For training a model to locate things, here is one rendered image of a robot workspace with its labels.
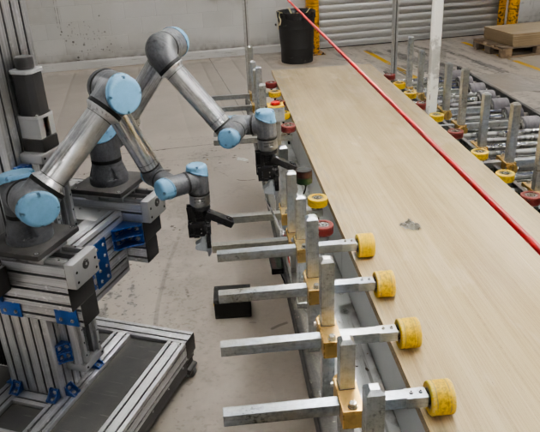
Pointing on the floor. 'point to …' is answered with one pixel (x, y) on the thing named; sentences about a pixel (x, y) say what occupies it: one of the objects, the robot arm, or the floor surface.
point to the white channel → (435, 56)
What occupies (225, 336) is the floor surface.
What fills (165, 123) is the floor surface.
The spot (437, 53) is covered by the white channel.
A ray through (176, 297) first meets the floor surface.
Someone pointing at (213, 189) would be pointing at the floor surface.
